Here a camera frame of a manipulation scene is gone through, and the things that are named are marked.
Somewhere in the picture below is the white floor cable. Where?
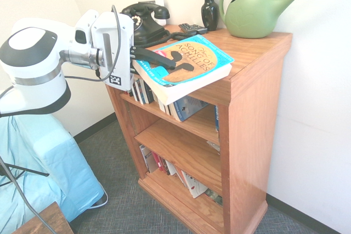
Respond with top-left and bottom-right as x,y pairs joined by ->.
87,187 -> 109,209

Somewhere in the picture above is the red spine book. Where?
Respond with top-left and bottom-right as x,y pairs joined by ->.
151,151 -> 165,173

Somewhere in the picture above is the white spine book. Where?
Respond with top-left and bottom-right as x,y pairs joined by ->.
153,94 -> 166,113
134,78 -> 145,105

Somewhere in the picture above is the black tripod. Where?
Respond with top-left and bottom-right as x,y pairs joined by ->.
0,157 -> 50,188

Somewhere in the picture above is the wooden bookshelf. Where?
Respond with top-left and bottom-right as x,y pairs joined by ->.
105,24 -> 293,234

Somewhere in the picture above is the plain white book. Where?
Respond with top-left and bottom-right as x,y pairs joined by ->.
164,159 -> 177,176

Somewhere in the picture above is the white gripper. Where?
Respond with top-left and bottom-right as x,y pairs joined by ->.
91,12 -> 177,92

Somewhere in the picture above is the dark wooden table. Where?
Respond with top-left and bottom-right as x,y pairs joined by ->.
12,201 -> 75,234

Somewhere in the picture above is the black glossy vase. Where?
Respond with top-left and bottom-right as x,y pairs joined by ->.
201,0 -> 219,32

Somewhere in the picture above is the blue hardcover book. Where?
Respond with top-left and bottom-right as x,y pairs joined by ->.
213,104 -> 220,132

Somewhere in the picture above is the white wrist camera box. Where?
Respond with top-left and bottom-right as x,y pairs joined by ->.
73,9 -> 100,45

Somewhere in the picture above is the white red spotted book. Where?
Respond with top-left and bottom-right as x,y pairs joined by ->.
180,170 -> 208,199

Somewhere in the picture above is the dark spine book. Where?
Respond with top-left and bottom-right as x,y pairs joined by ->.
158,156 -> 171,176

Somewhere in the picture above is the white gray book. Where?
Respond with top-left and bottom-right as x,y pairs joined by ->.
139,144 -> 160,174

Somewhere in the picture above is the black telephone handset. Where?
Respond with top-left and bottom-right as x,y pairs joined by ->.
120,2 -> 171,20

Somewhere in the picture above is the orange thin book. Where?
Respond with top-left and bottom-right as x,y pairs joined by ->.
174,165 -> 190,188

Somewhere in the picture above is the thick black spine book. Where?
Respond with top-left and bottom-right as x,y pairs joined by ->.
139,80 -> 155,105

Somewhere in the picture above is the black Shadow of Giant book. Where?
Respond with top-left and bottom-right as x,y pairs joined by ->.
166,104 -> 178,119

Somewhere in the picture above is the green plastic watering can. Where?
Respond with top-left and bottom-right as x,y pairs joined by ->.
218,0 -> 332,39

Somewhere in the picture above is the blue Wiley paperback book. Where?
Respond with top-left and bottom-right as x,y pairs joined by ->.
173,95 -> 211,123

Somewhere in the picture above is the dark green book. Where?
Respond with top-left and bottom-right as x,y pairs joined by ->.
204,188 -> 223,207

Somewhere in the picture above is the white wall plate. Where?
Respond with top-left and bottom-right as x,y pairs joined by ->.
138,0 -> 167,26

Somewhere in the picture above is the gray robot cable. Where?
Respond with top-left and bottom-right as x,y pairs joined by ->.
0,4 -> 123,234

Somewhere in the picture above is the thin black spine book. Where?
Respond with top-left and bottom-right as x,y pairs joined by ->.
131,80 -> 140,102

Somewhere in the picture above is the black rotary telephone base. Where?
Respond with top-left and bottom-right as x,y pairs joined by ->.
131,12 -> 171,45

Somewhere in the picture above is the teal Song of Achilles book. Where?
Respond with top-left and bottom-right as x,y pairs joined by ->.
132,34 -> 235,106

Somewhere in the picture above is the light blue cloth cover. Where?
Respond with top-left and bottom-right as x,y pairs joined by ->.
0,88 -> 106,234

